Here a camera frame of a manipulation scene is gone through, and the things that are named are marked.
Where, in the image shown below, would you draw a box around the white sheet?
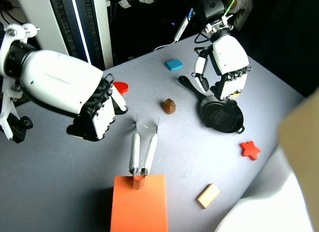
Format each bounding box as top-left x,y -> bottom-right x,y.
214,147 -> 315,232

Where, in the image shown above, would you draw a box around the green cable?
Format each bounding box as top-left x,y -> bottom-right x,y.
223,0 -> 240,17

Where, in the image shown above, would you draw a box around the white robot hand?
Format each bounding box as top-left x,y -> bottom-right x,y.
19,49 -> 129,143
191,34 -> 252,101

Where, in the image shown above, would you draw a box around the red star block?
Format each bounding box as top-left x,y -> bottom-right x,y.
239,140 -> 262,161

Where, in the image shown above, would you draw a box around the white power strip with cable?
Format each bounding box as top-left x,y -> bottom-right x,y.
154,7 -> 195,52

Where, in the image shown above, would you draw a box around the red heart block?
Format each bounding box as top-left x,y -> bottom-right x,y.
112,81 -> 130,96

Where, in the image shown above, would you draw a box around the tan wooden rectangular block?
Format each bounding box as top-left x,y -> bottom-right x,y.
195,183 -> 221,210

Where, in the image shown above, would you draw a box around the beige cardboard sheet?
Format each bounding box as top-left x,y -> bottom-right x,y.
278,87 -> 319,232

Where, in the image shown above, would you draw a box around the black toy skillet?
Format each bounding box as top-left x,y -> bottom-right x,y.
178,75 -> 246,135

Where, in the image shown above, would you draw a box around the blue block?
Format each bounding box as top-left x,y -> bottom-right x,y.
165,59 -> 184,72

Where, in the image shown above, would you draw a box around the metal tongs with taped handles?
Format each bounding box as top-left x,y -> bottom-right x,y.
129,114 -> 160,190

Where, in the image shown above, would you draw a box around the orange box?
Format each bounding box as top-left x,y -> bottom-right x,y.
110,174 -> 169,232

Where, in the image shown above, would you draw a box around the brown chocolate piece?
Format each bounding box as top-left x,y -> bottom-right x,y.
161,98 -> 177,115

